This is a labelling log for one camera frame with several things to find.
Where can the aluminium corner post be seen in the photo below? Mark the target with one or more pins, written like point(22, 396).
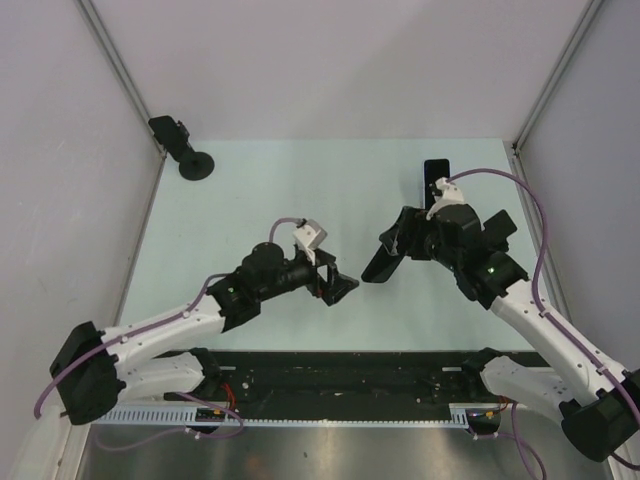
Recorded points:
point(106, 44)
point(560, 67)

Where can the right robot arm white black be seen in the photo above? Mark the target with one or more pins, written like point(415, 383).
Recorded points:
point(589, 395)

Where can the aluminium rail right side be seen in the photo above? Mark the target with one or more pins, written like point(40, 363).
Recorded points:
point(538, 223)

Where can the aluminium corner post left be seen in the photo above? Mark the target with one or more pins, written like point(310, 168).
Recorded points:
point(106, 44)

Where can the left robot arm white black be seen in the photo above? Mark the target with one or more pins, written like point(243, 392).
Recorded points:
point(95, 369)

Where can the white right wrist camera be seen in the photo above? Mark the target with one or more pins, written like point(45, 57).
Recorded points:
point(445, 194)

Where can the aluminium corner post right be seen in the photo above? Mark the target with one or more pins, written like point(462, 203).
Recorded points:
point(560, 67)

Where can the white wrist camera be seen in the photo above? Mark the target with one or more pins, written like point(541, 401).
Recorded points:
point(445, 194)
point(308, 236)

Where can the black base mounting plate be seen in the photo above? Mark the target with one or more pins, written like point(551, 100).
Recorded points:
point(352, 386)

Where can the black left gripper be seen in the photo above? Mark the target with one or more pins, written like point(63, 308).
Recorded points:
point(335, 284)

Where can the black round-base phone stand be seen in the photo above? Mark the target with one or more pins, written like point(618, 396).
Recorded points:
point(192, 165)

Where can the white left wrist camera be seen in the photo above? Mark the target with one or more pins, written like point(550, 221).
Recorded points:
point(308, 236)

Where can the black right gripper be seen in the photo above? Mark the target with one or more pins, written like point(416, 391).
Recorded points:
point(412, 220)

